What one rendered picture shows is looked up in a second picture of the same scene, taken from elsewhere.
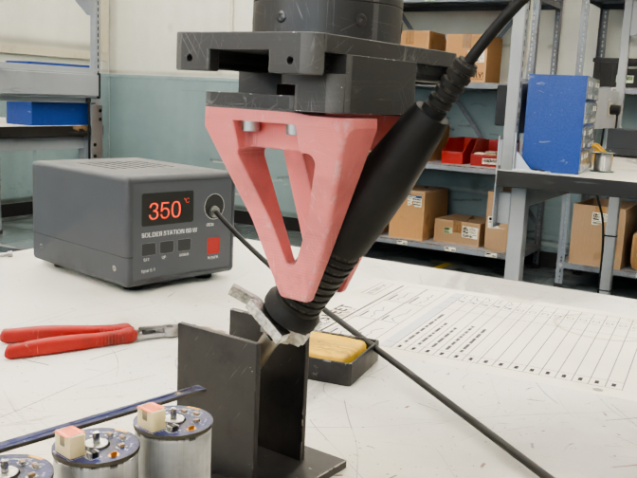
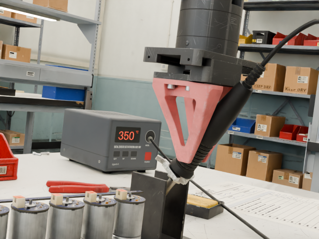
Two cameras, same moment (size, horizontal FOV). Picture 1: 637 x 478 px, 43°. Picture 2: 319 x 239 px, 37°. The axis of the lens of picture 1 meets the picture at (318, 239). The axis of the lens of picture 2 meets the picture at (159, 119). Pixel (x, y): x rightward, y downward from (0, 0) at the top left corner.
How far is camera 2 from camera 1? 0.12 m
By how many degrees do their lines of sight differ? 9
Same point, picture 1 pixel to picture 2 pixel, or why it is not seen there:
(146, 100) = (115, 91)
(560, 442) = not seen: outside the picture
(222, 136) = (158, 90)
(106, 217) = (98, 136)
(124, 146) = not seen: hidden behind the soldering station
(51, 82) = (67, 77)
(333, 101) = (204, 77)
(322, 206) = (198, 121)
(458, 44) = (292, 72)
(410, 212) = (259, 165)
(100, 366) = not seen: hidden behind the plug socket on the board
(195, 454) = (137, 211)
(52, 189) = (73, 122)
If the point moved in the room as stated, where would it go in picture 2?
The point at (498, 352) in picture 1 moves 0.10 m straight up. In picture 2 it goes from (284, 215) to (294, 142)
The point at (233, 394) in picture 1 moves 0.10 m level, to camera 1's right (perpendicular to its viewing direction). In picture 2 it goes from (153, 203) to (259, 218)
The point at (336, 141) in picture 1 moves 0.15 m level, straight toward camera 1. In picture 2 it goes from (204, 93) to (193, 91)
